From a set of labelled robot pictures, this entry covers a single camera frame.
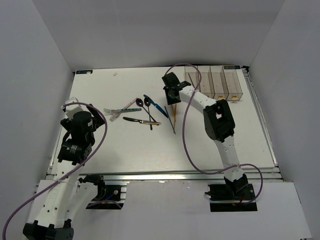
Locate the black knife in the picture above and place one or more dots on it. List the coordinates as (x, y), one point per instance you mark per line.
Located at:
(145, 122)

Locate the green handled fork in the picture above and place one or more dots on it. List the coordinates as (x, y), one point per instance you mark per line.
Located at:
(109, 112)

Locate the clear container compartment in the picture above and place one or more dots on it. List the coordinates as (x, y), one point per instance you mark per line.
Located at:
(205, 80)
(191, 75)
(233, 84)
(219, 83)

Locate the right blue label sticker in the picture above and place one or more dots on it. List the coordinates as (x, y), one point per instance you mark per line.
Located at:
(231, 67)

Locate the blue knife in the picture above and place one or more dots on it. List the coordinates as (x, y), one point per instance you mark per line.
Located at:
(158, 107)

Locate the blue label sticker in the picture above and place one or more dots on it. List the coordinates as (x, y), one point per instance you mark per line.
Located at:
(231, 67)
(84, 72)

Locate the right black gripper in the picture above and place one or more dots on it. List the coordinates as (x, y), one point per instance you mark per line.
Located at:
(170, 101)

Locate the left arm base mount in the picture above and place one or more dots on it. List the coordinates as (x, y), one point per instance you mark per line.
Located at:
(107, 197)

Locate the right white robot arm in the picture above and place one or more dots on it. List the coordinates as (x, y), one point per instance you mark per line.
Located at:
(219, 125)

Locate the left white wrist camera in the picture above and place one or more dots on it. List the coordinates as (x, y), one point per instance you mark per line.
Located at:
(70, 110)

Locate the left blue label sticker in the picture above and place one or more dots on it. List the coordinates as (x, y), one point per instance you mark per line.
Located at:
(84, 72)

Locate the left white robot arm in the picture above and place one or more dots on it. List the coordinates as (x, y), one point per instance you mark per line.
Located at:
(54, 221)

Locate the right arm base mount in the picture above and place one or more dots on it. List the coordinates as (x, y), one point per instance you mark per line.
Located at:
(221, 199)

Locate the black spoon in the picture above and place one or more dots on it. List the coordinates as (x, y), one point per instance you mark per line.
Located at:
(140, 103)
(147, 103)

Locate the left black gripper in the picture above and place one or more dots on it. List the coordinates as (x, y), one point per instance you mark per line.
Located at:
(98, 121)

